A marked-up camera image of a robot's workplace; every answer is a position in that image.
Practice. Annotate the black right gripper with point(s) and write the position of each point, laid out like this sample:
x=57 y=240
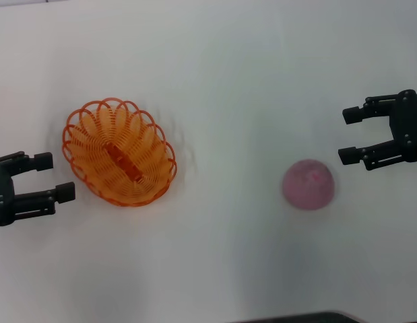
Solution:
x=410 y=124

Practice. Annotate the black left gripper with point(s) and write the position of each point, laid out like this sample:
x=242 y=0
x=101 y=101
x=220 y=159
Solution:
x=1 y=198

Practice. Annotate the orange woven plastic basket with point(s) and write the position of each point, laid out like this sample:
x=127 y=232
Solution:
x=124 y=161

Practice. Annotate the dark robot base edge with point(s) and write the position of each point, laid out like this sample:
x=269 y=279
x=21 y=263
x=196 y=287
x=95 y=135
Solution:
x=295 y=318

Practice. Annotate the pink peach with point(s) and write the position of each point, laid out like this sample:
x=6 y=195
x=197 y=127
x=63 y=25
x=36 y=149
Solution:
x=308 y=185

